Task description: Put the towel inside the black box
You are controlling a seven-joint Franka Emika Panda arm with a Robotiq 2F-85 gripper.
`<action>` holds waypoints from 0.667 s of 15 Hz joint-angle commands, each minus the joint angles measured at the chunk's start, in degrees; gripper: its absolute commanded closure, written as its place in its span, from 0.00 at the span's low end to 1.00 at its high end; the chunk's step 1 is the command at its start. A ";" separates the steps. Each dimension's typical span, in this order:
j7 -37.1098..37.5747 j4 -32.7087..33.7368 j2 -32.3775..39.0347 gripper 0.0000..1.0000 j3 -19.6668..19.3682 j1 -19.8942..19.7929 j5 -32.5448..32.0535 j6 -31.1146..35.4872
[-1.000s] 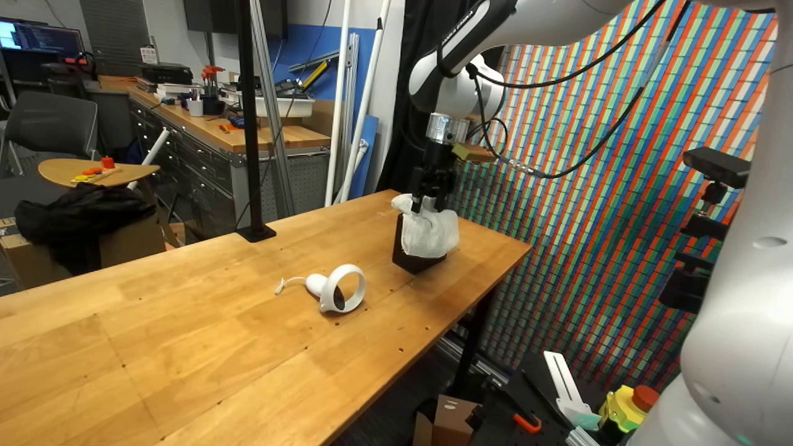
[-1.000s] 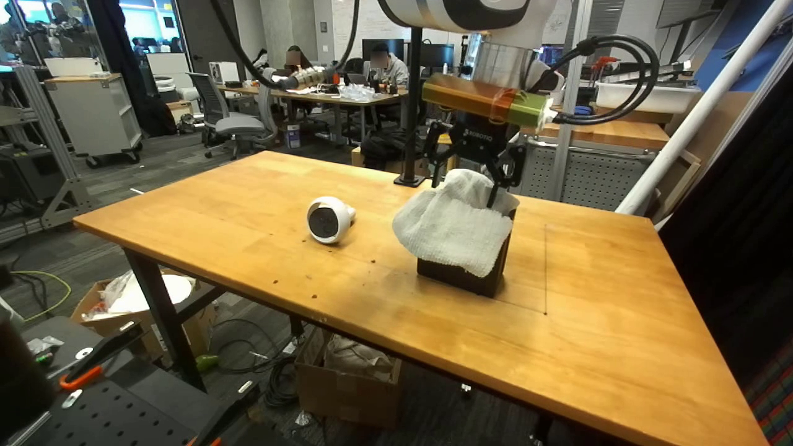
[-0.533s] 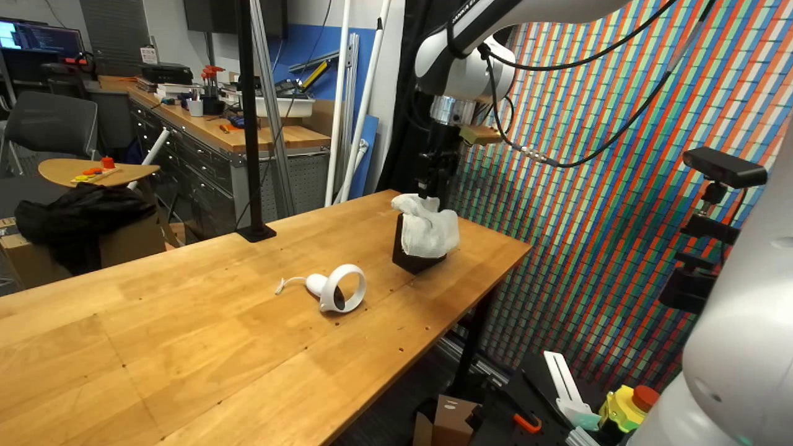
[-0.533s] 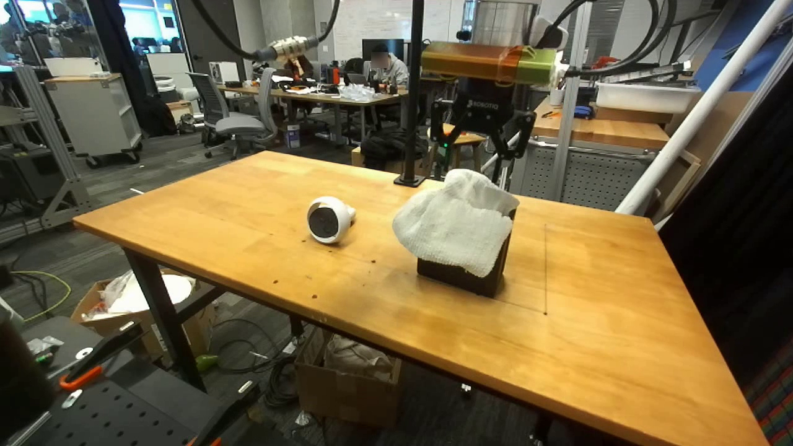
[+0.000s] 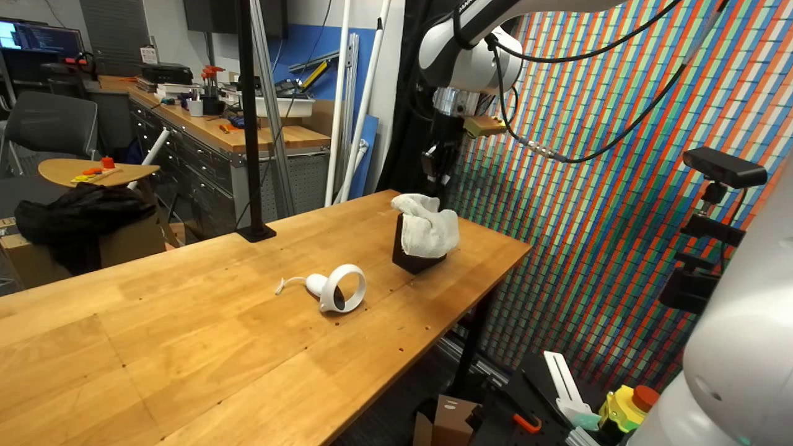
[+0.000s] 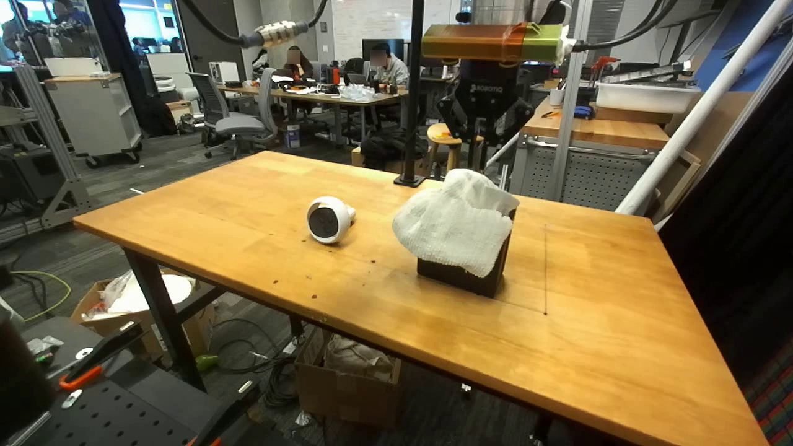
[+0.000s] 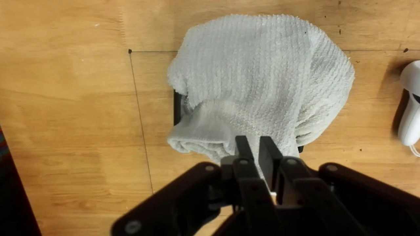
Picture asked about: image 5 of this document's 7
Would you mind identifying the white VR controller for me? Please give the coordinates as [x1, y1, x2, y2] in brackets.
[273, 262, 368, 317]

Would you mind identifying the white tray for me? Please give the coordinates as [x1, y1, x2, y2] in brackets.
[251, 95, 316, 121]

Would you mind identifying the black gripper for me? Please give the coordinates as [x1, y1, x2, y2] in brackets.
[423, 113, 465, 201]

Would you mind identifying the small orange object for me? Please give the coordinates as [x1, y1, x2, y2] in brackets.
[82, 153, 118, 180]

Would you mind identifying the white metal bracket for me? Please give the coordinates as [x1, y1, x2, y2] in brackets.
[540, 350, 600, 426]

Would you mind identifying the black vertical pole stand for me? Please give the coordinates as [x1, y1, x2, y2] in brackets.
[234, 0, 279, 246]

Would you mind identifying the multicolour patterned backdrop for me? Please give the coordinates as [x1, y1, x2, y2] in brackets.
[443, 0, 793, 398]

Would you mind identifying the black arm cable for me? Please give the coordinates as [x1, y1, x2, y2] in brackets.
[486, 0, 730, 167]

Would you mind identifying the yellow red emergency stop button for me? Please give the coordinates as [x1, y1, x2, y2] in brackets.
[597, 382, 661, 435]

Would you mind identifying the white pipe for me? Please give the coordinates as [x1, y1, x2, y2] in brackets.
[339, 0, 392, 205]
[321, 0, 353, 208]

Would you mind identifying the black table leg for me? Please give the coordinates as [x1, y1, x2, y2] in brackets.
[448, 287, 503, 407]

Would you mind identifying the black perforated box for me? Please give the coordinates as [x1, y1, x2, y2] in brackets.
[388, 208, 454, 278]

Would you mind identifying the computer monitor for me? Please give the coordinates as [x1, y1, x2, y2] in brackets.
[0, 17, 84, 59]

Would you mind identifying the black curtain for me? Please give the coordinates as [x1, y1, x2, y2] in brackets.
[377, 0, 531, 208]

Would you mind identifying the grey metal pole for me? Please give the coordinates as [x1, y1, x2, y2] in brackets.
[248, 0, 296, 217]

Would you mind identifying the orange-handled tool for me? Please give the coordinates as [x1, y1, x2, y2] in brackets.
[493, 375, 545, 439]

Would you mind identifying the yellow-green wrist camera box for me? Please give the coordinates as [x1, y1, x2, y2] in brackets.
[464, 113, 507, 138]

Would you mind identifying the white towel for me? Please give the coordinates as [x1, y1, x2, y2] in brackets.
[388, 190, 461, 261]

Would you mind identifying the black camera stand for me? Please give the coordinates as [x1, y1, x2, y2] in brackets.
[656, 183, 777, 317]

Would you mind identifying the black exterior camera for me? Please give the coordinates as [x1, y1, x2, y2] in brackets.
[682, 146, 770, 190]

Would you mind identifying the wooden-top workbench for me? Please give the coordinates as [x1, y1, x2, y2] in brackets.
[125, 84, 331, 238]

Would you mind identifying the dark grey office chair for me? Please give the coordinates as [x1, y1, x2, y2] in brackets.
[0, 87, 99, 180]

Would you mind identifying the red item in dark pot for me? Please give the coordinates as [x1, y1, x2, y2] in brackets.
[198, 63, 227, 120]

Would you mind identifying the round wooden stool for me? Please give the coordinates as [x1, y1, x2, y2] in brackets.
[34, 157, 160, 190]

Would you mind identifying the black bag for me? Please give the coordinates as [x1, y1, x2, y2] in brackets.
[11, 180, 159, 274]

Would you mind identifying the large brown cardboard box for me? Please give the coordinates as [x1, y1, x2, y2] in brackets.
[0, 215, 187, 287]

